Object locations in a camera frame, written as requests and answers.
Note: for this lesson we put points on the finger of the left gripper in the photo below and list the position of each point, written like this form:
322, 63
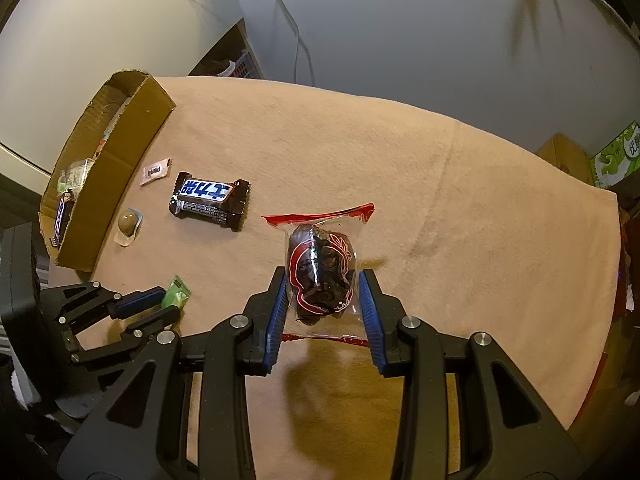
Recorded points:
126, 306
152, 324

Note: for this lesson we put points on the small dark snickers bar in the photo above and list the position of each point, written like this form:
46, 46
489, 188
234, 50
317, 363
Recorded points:
66, 203

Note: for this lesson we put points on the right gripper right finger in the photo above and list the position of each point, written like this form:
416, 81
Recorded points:
381, 315

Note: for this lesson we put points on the beige cracker package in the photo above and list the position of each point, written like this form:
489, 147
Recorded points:
74, 177

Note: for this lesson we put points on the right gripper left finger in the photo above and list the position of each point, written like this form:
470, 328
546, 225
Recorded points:
267, 314

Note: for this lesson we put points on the clear red dates bag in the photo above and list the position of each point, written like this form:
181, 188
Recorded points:
321, 270

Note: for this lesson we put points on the chocolate ball blue wrapper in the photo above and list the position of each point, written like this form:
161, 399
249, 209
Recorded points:
128, 226

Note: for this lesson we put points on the pink candy wrapper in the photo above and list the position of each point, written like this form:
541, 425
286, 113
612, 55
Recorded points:
155, 171

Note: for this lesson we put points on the green printed carton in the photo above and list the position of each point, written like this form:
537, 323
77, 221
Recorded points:
618, 160

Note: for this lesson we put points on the green candy packet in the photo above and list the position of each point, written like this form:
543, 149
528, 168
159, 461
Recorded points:
177, 294

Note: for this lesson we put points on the brown cardboard box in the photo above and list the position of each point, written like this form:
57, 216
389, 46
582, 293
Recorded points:
114, 132

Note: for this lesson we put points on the large snickers bar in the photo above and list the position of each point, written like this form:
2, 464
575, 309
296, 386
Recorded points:
219, 202

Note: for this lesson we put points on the tan table cloth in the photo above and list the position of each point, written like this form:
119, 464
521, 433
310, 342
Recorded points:
469, 232

